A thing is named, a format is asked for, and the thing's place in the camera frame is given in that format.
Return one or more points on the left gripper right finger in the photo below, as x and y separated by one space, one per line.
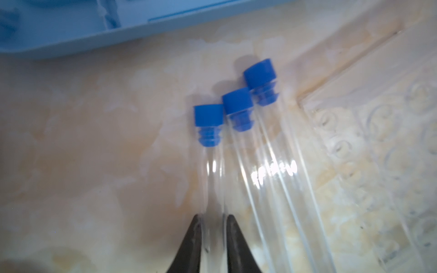
239 256

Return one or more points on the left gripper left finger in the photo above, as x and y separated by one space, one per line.
188 256

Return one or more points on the blue plastic lid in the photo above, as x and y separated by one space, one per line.
50 29

